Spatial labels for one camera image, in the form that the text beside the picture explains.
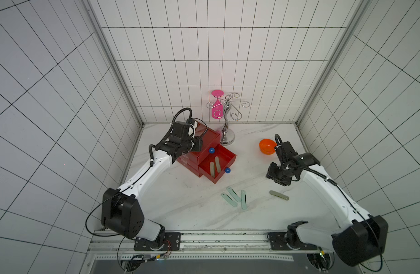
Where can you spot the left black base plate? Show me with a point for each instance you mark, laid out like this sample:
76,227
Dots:
157,241

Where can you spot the olive fruit knife bottom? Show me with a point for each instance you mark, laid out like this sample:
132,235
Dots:
280,195

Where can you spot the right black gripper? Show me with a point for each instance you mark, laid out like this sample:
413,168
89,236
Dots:
275,174

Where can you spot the aluminium mounting rail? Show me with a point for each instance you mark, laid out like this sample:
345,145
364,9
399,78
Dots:
200,242

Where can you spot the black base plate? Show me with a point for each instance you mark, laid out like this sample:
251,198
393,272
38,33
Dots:
157,241
279,241

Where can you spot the pink plastic goblet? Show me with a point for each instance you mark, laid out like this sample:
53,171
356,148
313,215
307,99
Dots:
217,109

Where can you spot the olive fruit knife top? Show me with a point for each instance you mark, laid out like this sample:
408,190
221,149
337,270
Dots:
212,169

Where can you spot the orange plastic bowl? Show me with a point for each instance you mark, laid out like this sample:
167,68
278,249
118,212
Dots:
267,146

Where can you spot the mint fruit knife right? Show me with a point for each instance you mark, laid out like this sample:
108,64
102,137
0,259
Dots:
243,200

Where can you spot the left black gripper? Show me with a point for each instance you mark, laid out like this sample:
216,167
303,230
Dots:
198,144

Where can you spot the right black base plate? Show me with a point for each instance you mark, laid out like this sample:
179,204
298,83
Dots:
279,241

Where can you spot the silver wire cup rack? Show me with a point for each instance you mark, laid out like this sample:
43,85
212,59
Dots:
231,103

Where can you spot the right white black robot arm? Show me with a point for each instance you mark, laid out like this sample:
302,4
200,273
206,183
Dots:
357,236

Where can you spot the olive fruit knife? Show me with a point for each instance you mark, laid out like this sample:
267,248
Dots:
212,169
217,164
280,195

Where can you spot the red plastic drawer cabinet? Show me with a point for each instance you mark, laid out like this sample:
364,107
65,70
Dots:
194,159

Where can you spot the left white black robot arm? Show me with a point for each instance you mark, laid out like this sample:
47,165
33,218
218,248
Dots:
121,210

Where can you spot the mint fruit knife left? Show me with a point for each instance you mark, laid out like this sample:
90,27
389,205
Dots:
229,200

